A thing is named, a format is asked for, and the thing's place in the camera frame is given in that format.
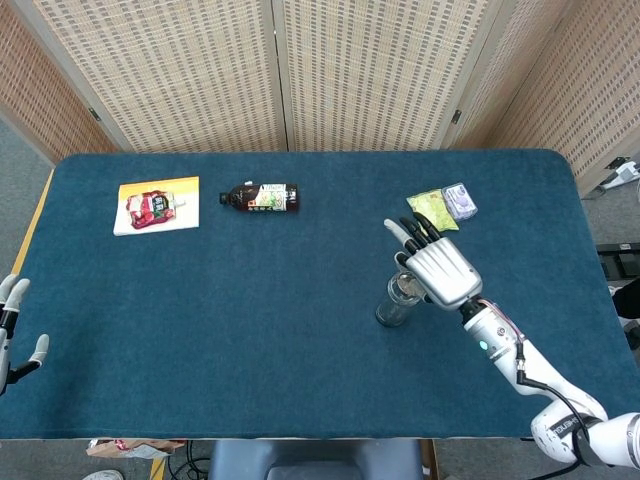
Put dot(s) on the yellow snack packet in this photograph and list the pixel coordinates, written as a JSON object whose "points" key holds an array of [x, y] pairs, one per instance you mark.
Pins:
{"points": [[437, 207]]}

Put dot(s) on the brown paper bag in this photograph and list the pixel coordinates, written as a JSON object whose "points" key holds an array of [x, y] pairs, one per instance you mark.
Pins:
{"points": [[130, 448]]}

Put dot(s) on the black equipment frame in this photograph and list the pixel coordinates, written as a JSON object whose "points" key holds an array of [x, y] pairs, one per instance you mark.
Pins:
{"points": [[620, 260]]}

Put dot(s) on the white shoe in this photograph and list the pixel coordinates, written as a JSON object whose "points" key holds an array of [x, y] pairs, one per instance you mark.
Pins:
{"points": [[102, 475]]}

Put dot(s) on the black floor object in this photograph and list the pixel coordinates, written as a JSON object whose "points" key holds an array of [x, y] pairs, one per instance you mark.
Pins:
{"points": [[629, 300]]}

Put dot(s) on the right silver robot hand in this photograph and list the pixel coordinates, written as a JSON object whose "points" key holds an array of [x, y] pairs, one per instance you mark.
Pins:
{"points": [[445, 272]]}

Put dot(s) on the clear glass jar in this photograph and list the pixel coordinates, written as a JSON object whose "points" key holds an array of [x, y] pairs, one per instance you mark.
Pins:
{"points": [[395, 310]]}

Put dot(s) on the white floor device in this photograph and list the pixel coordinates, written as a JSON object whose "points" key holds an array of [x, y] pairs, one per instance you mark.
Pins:
{"points": [[622, 175]]}

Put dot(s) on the pale woven screen panel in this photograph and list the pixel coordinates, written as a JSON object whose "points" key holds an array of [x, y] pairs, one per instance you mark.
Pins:
{"points": [[170, 70], [380, 70]]}

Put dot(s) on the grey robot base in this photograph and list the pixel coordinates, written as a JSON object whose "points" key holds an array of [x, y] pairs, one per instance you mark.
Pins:
{"points": [[310, 460]]}

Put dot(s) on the blue tissue pack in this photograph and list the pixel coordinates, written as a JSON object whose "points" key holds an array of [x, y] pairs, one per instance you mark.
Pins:
{"points": [[460, 201]]}

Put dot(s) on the dark drink bottle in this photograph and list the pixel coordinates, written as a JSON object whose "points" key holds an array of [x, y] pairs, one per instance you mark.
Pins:
{"points": [[262, 197]]}

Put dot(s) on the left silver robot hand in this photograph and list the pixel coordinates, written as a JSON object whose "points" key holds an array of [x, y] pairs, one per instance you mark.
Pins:
{"points": [[5, 345]]}

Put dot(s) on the yellow snack card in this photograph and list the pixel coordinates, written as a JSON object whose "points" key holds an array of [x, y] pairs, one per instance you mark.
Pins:
{"points": [[157, 205]]}

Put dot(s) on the brown woven screen panel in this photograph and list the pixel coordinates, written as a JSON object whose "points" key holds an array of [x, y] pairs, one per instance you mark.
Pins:
{"points": [[575, 80], [40, 90]]}

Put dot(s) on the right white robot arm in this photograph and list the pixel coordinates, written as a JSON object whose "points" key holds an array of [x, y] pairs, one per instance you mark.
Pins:
{"points": [[540, 375]]}

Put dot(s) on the black screen hinge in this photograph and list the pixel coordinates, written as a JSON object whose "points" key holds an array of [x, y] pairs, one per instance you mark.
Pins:
{"points": [[94, 114], [456, 117]]}

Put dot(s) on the wooden table leg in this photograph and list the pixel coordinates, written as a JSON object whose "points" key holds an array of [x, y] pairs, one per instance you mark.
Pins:
{"points": [[429, 460]]}

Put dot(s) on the blue table cloth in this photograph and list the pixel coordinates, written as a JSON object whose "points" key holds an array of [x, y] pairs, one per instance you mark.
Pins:
{"points": [[280, 310]]}

